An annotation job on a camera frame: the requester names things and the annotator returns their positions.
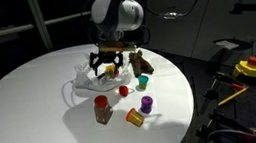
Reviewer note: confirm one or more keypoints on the clear plastic bag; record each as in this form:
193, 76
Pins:
85, 82

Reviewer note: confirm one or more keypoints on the black metal clamp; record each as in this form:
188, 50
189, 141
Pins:
219, 84

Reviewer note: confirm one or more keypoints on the spice jar with red lid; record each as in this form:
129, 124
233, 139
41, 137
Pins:
103, 112

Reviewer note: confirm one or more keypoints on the yellow cup with pink lid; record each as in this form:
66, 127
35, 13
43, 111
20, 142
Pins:
115, 74

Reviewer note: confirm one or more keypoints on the green cup with teal lid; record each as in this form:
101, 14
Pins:
143, 82

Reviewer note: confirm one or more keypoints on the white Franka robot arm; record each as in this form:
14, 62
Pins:
116, 12

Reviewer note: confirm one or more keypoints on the yellow pencil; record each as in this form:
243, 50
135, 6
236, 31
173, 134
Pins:
232, 96

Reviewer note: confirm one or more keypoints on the purple plastic cup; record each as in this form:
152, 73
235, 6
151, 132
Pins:
146, 105

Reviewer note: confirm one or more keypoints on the yellow emergency stop button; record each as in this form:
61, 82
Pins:
248, 68

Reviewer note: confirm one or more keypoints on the grey window post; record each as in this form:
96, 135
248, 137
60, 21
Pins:
39, 23

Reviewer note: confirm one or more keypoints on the white tube with blue label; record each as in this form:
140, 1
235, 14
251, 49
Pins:
101, 75

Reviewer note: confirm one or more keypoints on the brown plush animal toy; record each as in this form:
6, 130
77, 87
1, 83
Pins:
140, 64

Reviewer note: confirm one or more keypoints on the wrist camera on wooden plate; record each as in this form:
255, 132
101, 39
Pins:
116, 46

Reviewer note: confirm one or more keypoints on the red toy strawberry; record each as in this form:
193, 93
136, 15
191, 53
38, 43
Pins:
123, 90

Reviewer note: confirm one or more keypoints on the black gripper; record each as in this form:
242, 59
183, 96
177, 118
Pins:
107, 55

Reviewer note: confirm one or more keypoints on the white paper sheet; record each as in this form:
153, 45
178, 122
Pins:
227, 44

